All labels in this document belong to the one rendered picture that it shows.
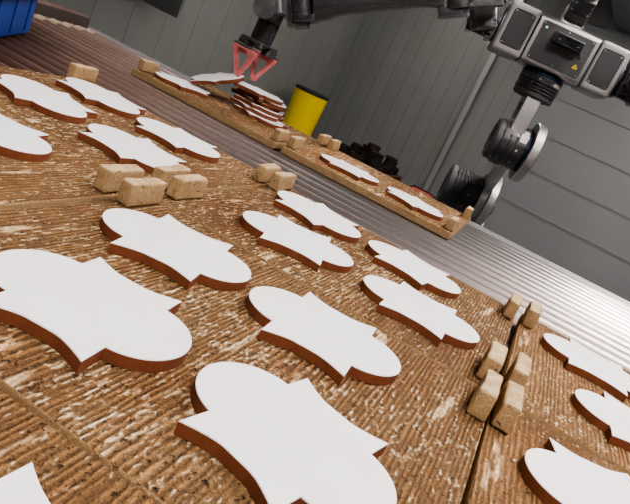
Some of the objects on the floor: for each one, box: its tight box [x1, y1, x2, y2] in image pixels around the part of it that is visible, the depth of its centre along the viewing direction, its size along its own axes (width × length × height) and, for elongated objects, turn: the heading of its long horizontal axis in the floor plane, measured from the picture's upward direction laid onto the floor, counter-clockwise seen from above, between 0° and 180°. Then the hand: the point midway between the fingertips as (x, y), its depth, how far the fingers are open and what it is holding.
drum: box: [283, 84, 329, 136], centre depth 761 cm, size 43×44×69 cm
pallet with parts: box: [339, 142, 402, 181], centre depth 790 cm, size 75×109×39 cm
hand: (245, 75), depth 162 cm, fingers open, 9 cm apart
